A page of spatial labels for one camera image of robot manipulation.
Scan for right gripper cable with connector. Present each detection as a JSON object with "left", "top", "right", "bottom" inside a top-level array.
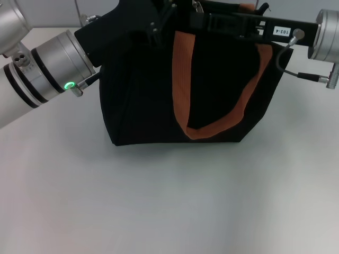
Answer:
[{"left": 276, "top": 29, "right": 339, "bottom": 91}]

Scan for black food bag orange handles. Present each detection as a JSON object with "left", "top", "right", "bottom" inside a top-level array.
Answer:
[{"left": 99, "top": 0, "right": 295, "bottom": 147}]

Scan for gripper cable with connector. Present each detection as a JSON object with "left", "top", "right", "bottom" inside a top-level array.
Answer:
[
  {"left": 69, "top": 14, "right": 103, "bottom": 97},
  {"left": 276, "top": 29, "right": 339, "bottom": 91}
]

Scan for left gripper cable with connector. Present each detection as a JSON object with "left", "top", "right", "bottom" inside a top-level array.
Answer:
[{"left": 69, "top": 14, "right": 103, "bottom": 97}]

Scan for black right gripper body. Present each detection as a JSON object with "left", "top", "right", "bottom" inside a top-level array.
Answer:
[{"left": 242, "top": 13, "right": 323, "bottom": 49}]

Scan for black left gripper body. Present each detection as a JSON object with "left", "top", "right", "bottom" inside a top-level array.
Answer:
[{"left": 74, "top": 0, "right": 165, "bottom": 68}]

